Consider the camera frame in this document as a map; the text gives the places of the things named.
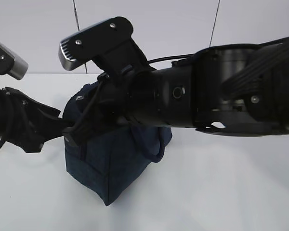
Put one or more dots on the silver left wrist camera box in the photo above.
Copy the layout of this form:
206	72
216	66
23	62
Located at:
11	63

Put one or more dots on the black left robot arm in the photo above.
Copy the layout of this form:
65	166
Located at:
0	113

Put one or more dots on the dark blue fabric bag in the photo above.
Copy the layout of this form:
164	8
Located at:
108	164

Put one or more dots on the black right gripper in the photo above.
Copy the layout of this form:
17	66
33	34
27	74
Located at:
107	107

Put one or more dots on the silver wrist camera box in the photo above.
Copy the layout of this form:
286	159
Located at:
108	44
11	63

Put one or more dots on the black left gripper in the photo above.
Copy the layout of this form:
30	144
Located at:
30	123

